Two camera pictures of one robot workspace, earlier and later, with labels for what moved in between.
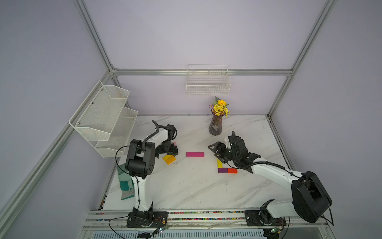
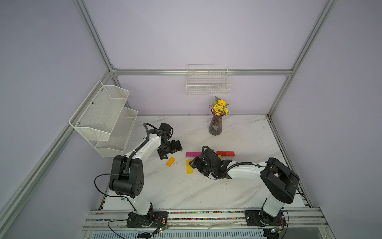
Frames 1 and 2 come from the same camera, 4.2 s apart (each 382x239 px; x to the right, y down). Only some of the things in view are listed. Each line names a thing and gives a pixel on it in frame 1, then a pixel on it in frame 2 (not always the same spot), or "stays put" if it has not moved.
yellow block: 169,159 -> 189,170
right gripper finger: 214,146 -> 193,162
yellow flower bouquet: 220,107 stays put
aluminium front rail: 228,219 stays put
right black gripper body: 225,154 -> 200,166
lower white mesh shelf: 119,136 stays put
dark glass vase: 216,125 stays put
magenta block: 192,154 stays put
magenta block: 197,154 stays put
